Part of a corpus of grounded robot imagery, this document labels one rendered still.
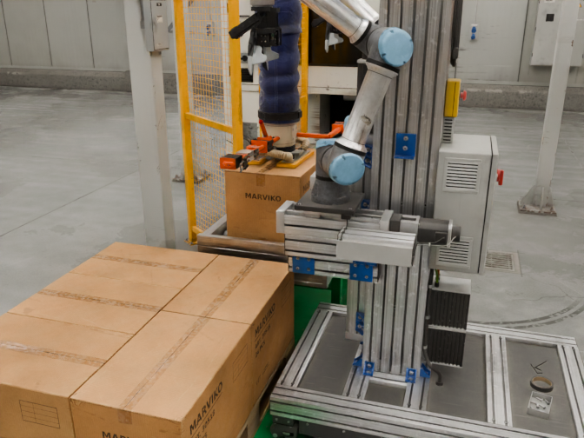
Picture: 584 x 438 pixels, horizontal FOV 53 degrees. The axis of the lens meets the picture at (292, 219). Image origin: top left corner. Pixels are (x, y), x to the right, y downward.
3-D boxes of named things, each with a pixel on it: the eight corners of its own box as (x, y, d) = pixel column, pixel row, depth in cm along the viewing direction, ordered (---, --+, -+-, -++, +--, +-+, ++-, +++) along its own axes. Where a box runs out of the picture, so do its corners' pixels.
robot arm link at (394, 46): (345, 181, 211) (403, 34, 198) (358, 193, 198) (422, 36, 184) (315, 171, 208) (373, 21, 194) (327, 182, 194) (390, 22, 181)
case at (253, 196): (267, 208, 359) (266, 144, 345) (329, 215, 347) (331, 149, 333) (227, 243, 305) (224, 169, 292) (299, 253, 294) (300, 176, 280)
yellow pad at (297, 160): (297, 152, 327) (297, 143, 325) (314, 153, 324) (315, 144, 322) (276, 167, 297) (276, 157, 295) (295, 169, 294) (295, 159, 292)
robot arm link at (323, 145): (341, 168, 222) (342, 133, 218) (353, 177, 210) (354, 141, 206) (311, 170, 220) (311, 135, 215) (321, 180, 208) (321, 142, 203)
